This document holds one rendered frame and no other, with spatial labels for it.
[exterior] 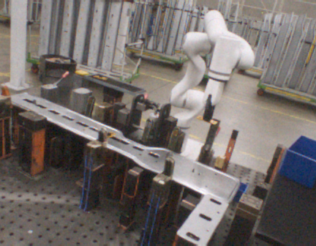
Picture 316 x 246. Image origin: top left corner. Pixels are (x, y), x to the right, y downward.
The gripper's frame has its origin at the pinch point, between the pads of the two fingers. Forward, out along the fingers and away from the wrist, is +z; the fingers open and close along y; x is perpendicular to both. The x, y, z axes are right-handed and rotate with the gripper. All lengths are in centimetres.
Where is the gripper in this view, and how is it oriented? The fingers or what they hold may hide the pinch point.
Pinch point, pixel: (208, 114)
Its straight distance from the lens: 125.5
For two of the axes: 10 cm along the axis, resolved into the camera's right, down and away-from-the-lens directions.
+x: 8.7, 3.3, -3.7
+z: -1.9, 9.1, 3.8
